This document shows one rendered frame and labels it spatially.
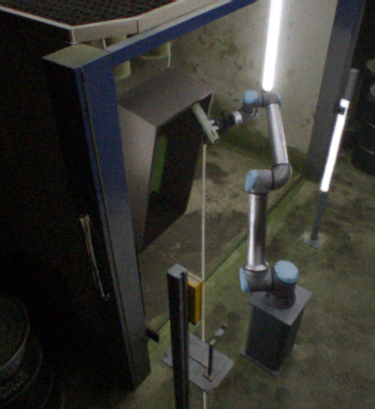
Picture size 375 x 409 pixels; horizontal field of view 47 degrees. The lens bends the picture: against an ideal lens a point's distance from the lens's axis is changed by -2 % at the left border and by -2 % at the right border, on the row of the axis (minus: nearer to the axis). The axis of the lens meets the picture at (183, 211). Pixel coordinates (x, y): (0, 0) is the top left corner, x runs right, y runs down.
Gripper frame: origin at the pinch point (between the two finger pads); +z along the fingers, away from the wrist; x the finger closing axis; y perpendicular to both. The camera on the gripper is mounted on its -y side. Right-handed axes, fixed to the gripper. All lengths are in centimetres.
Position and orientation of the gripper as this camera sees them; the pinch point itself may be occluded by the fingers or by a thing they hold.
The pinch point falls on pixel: (204, 129)
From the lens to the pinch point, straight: 280.3
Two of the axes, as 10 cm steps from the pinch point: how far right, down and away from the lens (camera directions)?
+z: -8.9, 4.0, -2.0
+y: -0.2, 4.1, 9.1
